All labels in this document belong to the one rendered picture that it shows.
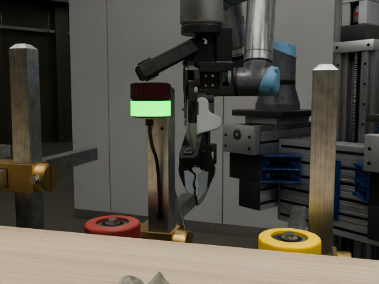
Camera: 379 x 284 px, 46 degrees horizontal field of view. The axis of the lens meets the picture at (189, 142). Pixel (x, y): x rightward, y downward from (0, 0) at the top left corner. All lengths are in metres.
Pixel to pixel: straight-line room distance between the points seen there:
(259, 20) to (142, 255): 0.79
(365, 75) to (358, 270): 0.97
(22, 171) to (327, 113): 0.51
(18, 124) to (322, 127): 0.50
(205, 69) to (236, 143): 0.70
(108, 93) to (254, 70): 2.78
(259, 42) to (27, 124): 0.63
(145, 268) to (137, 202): 3.32
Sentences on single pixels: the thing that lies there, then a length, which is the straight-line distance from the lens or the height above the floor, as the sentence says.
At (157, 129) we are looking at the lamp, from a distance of 0.70.
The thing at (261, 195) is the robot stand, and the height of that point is 0.77.
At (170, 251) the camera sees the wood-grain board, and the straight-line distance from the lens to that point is 0.56.
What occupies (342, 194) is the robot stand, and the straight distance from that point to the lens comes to 1.37.
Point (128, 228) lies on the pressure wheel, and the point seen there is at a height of 0.91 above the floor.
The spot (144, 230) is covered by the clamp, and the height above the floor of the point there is 0.87.
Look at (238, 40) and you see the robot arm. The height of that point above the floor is 1.26.
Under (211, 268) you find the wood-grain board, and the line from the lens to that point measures 0.51.
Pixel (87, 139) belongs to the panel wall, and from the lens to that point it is 3.97.
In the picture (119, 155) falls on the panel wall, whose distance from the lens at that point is 3.83.
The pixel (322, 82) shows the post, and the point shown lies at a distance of 0.66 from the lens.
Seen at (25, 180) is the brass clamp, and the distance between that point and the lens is 0.82.
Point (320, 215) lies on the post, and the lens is 0.69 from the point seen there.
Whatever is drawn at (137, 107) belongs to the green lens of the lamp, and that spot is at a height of 1.07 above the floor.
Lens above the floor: 1.09
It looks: 6 degrees down
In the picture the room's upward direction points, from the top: straight up
